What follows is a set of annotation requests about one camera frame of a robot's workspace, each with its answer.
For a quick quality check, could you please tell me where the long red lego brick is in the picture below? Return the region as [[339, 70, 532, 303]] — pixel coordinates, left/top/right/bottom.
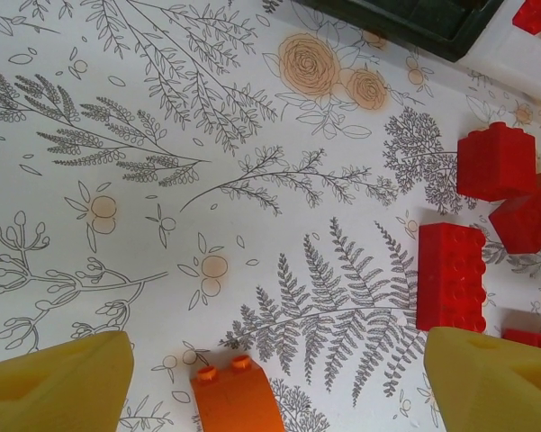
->
[[501, 327, 541, 355]]

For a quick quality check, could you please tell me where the black plastic bin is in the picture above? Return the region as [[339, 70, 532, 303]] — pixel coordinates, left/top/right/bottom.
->
[[292, 0, 505, 63]]

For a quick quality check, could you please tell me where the floral tablecloth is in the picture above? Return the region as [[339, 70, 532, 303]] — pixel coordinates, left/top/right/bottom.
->
[[0, 0, 541, 432]]

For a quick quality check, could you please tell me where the white translucent plastic bin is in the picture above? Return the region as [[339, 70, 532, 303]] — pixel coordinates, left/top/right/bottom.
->
[[463, 0, 541, 107]]

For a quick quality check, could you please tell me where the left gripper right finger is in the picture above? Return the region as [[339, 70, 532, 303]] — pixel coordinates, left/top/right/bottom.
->
[[423, 326, 541, 432]]

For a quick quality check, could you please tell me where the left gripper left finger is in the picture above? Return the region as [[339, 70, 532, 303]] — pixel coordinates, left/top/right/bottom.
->
[[0, 331, 135, 432]]

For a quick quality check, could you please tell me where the orange curved lego brick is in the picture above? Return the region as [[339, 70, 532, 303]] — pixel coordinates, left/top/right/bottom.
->
[[189, 354, 285, 432]]

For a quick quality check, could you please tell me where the red two-by-four lego brick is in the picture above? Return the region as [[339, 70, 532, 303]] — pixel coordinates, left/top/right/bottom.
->
[[416, 222, 487, 335]]

